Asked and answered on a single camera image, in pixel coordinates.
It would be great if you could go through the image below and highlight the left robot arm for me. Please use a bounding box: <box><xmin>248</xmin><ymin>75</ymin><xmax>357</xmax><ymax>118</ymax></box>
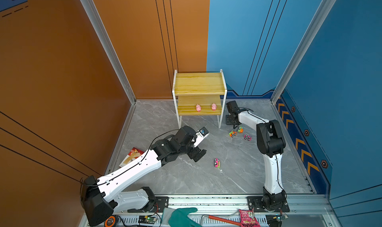
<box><xmin>80</xmin><ymin>126</ymin><xmax>210</xmax><ymax>227</ymax></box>

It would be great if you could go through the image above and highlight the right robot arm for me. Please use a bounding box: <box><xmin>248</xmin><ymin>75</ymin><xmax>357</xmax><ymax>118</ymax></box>
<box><xmin>226</xmin><ymin>101</ymin><xmax>287</xmax><ymax>212</ymax></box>

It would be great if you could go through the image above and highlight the yellow wooden two-tier shelf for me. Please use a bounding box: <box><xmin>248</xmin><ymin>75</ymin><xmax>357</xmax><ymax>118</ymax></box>
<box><xmin>172</xmin><ymin>70</ymin><xmax>228</xmax><ymax>128</ymax></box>

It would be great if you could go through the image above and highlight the green orange toy truck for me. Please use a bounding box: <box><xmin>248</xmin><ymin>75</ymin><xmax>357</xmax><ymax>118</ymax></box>
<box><xmin>229</xmin><ymin>131</ymin><xmax>237</xmax><ymax>138</ymax></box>

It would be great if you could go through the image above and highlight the pink green toy car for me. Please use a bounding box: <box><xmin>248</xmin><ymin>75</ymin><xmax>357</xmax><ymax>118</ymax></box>
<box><xmin>213</xmin><ymin>158</ymin><xmax>220</xmax><ymax>168</ymax></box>

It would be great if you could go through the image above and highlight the pink grey toy truck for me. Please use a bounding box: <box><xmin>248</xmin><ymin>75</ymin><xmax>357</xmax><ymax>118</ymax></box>
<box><xmin>244</xmin><ymin>134</ymin><xmax>252</xmax><ymax>141</ymax></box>

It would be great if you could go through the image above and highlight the red white cardboard box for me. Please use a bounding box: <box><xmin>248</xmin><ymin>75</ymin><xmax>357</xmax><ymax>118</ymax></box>
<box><xmin>119</xmin><ymin>147</ymin><xmax>144</xmax><ymax>167</ymax></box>

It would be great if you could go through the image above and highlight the green rubber glove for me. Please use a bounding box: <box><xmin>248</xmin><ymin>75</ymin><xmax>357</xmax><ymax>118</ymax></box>
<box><xmin>162</xmin><ymin>207</ymin><xmax>202</xmax><ymax>227</ymax></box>

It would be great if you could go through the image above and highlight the pink snack bag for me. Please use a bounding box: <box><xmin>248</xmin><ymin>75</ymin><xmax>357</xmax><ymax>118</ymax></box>
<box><xmin>239</xmin><ymin>210</ymin><xmax>260</xmax><ymax>227</ymax></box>

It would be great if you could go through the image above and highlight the green circuit board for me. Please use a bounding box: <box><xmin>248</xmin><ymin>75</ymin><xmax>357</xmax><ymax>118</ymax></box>
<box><xmin>138</xmin><ymin>216</ymin><xmax>158</xmax><ymax>225</ymax></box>

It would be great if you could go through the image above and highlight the small board right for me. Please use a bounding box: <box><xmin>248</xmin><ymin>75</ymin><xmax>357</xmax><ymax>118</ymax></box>
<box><xmin>274</xmin><ymin>213</ymin><xmax>288</xmax><ymax>222</ymax></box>

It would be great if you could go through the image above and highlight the orange tape measure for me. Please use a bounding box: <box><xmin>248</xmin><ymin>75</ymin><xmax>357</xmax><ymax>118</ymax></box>
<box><xmin>104</xmin><ymin>216</ymin><xmax>118</xmax><ymax>227</ymax></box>

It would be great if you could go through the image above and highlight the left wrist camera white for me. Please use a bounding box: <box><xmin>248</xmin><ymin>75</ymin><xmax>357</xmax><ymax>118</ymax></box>
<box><xmin>194</xmin><ymin>127</ymin><xmax>210</xmax><ymax>147</ymax></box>

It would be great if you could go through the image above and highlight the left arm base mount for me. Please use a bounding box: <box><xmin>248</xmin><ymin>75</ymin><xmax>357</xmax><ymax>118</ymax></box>
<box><xmin>127</xmin><ymin>196</ymin><xmax>169</xmax><ymax>214</ymax></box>

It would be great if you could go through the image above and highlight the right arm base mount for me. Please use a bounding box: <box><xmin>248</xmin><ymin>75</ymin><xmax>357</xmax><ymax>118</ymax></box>
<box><xmin>246</xmin><ymin>196</ymin><xmax>290</xmax><ymax>213</ymax></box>

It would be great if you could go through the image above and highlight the red handled tool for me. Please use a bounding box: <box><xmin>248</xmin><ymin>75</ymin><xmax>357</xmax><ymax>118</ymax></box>
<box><xmin>200</xmin><ymin>215</ymin><xmax>241</xmax><ymax>227</ymax></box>

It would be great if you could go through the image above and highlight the aluminium rail frame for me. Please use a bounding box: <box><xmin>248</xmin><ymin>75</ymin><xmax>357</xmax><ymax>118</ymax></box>
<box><xmin>113</xmin><ymin>193</ymin><xmax>342</xmax><ymax>227</ymax></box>

